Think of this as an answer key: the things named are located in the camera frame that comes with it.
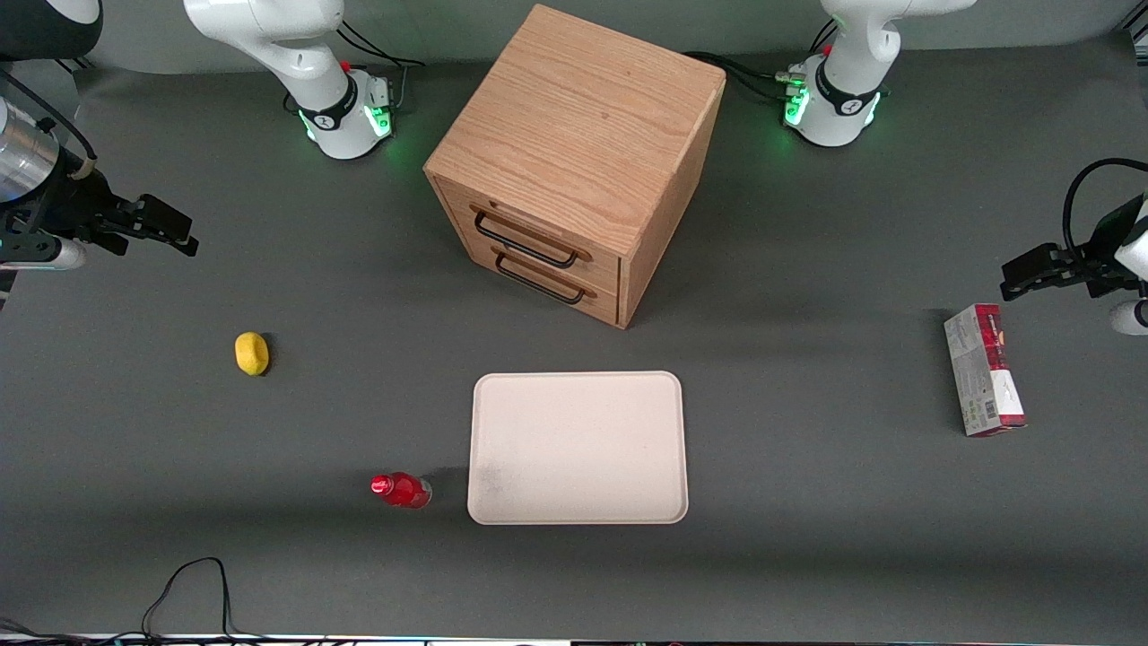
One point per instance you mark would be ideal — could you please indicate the yellow lemon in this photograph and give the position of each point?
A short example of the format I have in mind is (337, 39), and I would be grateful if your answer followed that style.
(251, 353)

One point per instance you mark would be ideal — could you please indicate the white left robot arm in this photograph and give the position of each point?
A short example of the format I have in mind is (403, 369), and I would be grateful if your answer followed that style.
(852, 54)

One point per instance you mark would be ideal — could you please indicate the beige rectangular tray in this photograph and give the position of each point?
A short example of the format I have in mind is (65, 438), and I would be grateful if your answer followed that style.
(578, 449)

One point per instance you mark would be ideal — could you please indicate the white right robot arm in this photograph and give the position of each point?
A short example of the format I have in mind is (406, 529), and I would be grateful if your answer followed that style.
(269, 36)

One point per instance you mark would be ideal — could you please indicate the wooden two-drawer cabinet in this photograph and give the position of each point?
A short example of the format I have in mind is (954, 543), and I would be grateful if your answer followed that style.
(574, 144)

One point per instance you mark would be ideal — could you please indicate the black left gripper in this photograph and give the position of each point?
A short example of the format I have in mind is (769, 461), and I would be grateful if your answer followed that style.
(1101, 260)

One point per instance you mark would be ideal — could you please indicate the grey and red carton box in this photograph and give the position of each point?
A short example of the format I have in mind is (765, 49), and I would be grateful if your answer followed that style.
(982, 377)

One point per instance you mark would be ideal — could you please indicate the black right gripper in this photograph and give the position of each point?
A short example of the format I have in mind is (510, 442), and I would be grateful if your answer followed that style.
(70, 205)

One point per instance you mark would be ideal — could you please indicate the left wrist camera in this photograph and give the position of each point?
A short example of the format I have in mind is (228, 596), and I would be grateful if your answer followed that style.
(1130, 318)

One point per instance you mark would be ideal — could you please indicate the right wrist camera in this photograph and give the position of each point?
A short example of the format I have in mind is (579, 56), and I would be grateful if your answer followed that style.
(45, 254)

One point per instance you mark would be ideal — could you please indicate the red coke bottle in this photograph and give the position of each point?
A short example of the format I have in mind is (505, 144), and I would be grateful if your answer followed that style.
(405, 491)

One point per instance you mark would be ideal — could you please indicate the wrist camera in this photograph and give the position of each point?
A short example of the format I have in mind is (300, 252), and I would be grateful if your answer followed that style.
(1130, 318)
(45, 254)

